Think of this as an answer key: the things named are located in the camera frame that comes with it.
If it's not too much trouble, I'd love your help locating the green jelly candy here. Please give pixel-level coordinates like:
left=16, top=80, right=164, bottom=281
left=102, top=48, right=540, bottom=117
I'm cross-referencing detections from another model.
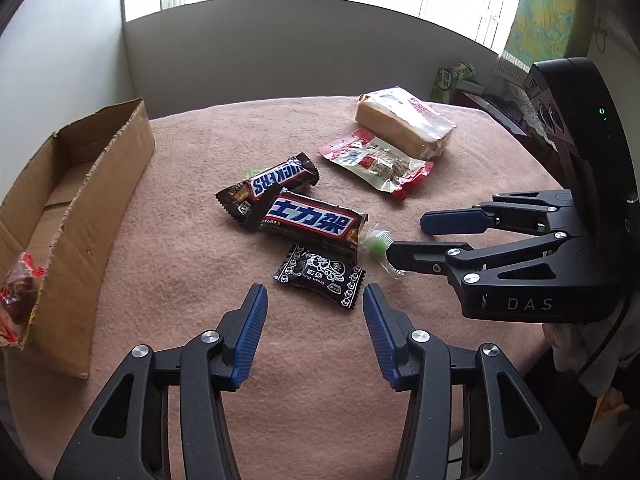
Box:
left=359, top=223, right=405, bottom=278

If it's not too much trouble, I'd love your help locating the packaged sliced bread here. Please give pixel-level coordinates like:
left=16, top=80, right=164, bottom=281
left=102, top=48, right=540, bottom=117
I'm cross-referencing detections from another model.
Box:
left=355, top=87, right=457, bottom=160

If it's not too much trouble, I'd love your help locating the white gloved right hand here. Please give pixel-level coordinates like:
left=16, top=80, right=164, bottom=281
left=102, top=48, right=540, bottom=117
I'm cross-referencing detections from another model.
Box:
left=542, top=316, right=639, bottom=396

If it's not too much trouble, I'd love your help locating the dark side cabinet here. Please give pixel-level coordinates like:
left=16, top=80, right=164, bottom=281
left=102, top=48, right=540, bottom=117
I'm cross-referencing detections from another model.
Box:
left=451, top=89, right=566, bottom=186

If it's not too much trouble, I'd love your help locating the black yellow candy packet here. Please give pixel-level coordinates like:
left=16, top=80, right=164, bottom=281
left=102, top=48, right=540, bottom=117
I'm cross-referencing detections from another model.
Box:
left=273, top=244, right=366, bottom=309

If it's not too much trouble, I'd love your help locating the Snickers bar Chinese label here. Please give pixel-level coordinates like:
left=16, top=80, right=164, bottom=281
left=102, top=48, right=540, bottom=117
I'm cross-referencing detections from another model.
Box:
left=258, top=188, right=368, bottom=262

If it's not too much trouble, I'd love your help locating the red white snack pouch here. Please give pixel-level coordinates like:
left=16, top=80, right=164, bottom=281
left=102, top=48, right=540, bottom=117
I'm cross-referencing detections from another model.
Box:
left=318, top=128, right=434, bottom=200

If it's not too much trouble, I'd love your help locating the pink table cloth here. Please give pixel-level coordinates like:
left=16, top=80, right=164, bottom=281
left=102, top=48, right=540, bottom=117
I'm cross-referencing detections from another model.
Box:
left=10, top=98, right=560, bottom=479

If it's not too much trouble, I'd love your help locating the green carton box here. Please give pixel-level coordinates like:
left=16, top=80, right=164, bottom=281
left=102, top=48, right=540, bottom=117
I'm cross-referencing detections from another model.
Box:
left=431, top=62, right=475, bottom=104

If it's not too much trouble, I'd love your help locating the Snickers bar English label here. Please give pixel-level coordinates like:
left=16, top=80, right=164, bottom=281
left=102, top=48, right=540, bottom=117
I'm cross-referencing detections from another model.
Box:
left=216, top=152, right=320, bottom=231

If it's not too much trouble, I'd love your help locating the brown cake in bag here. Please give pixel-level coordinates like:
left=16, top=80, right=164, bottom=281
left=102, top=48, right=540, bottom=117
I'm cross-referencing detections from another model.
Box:
left=1, top=252, right=46, bottom=344

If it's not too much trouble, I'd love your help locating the cardboard box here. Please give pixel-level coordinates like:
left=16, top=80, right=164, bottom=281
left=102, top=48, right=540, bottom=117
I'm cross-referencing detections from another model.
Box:
left=1, top=99, right=155, bottom=379

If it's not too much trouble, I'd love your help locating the wall map poster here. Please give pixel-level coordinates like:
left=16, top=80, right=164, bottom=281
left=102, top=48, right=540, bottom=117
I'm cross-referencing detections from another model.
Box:
left=506, top=0, right=597, bottom=67

